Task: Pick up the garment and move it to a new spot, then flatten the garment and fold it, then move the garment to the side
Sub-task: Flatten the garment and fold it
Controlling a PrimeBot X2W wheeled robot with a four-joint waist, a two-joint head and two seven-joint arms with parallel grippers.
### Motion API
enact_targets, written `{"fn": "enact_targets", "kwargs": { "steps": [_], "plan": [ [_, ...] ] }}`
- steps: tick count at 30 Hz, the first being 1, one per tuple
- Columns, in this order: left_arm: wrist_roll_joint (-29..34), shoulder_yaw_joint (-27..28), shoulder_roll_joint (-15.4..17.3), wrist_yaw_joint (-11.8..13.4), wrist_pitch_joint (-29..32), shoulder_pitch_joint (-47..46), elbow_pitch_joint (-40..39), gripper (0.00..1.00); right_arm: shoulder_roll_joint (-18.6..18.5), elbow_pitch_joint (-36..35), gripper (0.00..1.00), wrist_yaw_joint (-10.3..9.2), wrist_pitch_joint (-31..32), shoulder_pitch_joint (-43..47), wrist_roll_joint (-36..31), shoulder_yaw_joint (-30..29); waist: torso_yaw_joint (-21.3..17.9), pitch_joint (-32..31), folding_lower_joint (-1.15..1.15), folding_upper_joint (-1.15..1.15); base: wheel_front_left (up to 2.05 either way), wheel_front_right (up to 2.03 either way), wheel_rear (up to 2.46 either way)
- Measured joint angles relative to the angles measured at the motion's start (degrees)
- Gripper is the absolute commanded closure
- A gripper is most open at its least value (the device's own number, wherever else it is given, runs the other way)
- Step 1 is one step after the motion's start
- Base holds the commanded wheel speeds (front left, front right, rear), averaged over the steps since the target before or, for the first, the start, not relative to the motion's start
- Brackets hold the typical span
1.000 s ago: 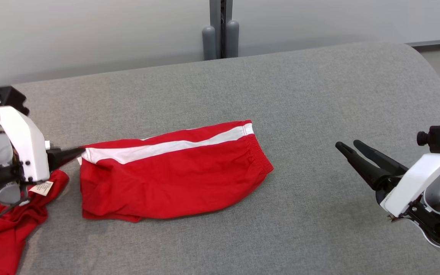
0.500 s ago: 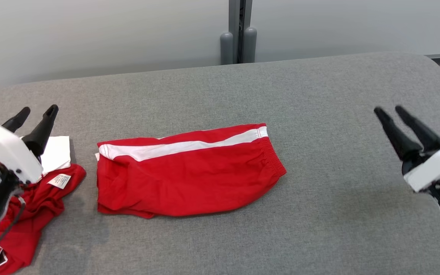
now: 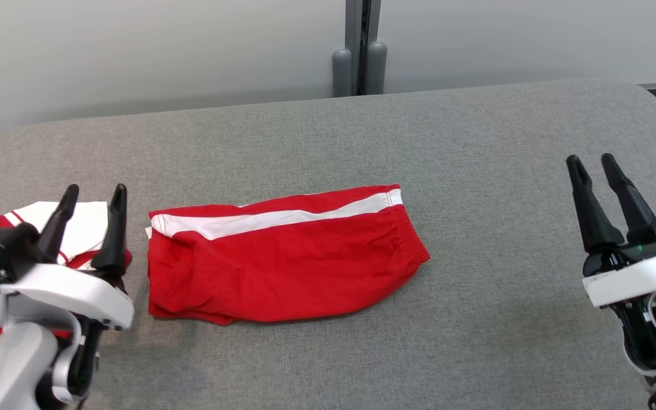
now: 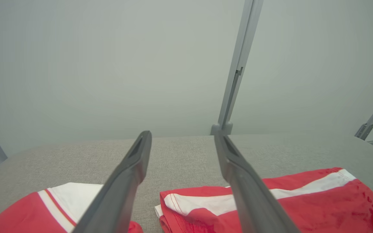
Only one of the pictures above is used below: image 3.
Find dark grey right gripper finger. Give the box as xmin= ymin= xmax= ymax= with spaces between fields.
xmin=600 ymin=153 xmax=656 ymax=246
xmin=566 ymin=155 xmax=626 ymax=255

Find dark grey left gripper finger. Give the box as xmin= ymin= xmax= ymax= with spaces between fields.
xmin=36 ymin=183 xmax=80 ymax=264
xmin=90 ymin=183 xmax=129 ymax=280

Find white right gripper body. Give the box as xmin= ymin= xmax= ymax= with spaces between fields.
xmin=581 ymin=237 xmax=656 ymax=309

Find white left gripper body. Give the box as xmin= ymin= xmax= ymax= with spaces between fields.
xmin=0 ymin=263 xmax=135 ymax=331

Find red Bulls jersey white sleeves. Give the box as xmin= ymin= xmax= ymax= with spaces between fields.
xmin=0 ymin=200 xmax=133 ymax=365

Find red shorts with white stripe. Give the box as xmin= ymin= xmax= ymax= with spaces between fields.
xmin=147 ymin=184 xmax=431 ymax=325

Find grey metal double post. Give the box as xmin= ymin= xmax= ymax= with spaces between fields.
xmin=332 ymin=0 xmax=388 ymax=97

